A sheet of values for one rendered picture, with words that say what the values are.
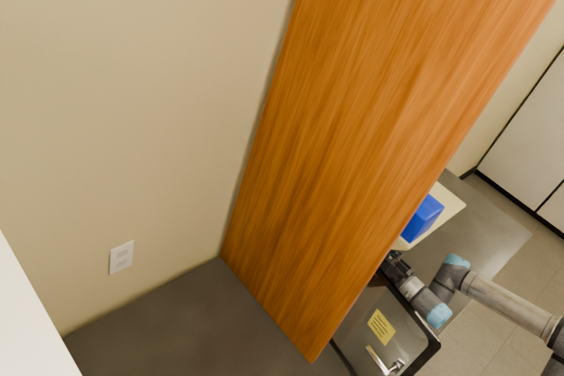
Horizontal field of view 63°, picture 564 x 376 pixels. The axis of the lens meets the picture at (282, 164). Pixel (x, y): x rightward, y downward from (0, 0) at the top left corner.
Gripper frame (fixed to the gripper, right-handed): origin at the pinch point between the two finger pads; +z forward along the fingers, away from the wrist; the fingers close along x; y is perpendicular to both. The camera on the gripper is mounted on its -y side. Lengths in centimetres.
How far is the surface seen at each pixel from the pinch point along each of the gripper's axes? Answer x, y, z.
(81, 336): 78, -28, 30
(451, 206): -7.8, 29.3, -15.6
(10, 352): 105, 77, -17
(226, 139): 34, 27, 37
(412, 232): 16.8, 33.1, -15.8
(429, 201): 9.8, 38.3, -13.4
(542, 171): -293, -80, -12
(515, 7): 26, 90, -10
